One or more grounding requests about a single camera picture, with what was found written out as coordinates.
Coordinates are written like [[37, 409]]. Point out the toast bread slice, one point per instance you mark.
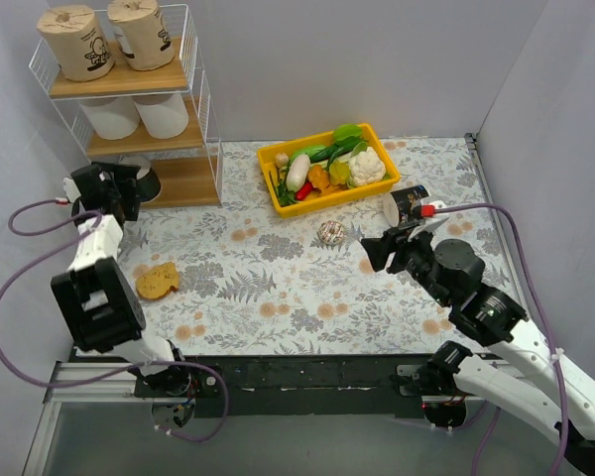
[[158, 282]]

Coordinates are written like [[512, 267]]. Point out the white wire wooden shelf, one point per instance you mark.
[[188, 165]]

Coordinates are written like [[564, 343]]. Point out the red chili pepper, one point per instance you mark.
[[304, 191]]

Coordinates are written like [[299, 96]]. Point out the white radish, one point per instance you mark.
[[297, 174]]

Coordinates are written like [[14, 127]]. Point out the black roll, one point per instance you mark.
[[148, 184], [398, 204]]

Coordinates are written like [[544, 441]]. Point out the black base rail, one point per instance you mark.
[[398, 385]]

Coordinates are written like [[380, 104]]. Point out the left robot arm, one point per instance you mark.
[[101, 310]]

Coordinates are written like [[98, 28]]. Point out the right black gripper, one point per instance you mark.
[[394, 249]]

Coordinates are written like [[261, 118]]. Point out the white toilet paper roll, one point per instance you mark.
[[164, 115], [112, 118]]

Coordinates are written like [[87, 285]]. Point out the green leafy vegetable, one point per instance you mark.
[[347, 133]]

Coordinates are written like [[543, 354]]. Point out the green cucumber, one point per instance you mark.
[[323, 154]]

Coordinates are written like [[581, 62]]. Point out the brown paper roll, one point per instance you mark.
[[77, 41], [141, 33]]

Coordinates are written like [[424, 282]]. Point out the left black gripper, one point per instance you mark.
[[127, 190]]

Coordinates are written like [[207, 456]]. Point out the yellow plastic bin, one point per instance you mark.
[[339, 190]]

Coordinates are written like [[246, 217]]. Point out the floral table mat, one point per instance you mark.
[[254, 283]]

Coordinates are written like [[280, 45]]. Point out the small mushroom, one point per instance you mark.
[[281, 160]]

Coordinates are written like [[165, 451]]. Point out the white cauliflower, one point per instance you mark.
[[366, 168]]

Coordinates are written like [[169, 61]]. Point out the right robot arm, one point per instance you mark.
[[554, 396]]

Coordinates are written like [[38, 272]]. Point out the orange yellow pepper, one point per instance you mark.
[[318, 177]]

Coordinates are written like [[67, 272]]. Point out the green herb sprig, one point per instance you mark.
[[284, 186]]

